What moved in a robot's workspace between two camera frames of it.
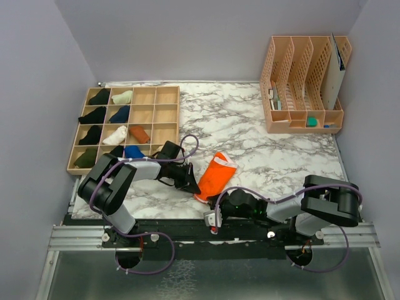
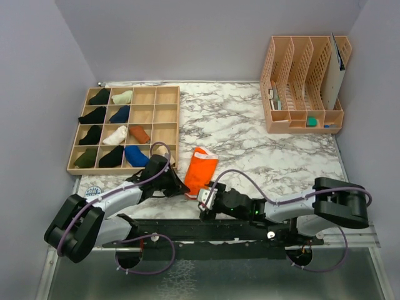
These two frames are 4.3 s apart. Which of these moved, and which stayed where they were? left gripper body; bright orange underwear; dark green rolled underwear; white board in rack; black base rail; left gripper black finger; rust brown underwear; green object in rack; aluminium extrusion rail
Moved: left gripper black finger; bright orange underwear; left gripper body
Stayed: white board in rack; dark green rolled underwear; green object in rack; aluminium extrusion rail; rust brown underwear; black base rail
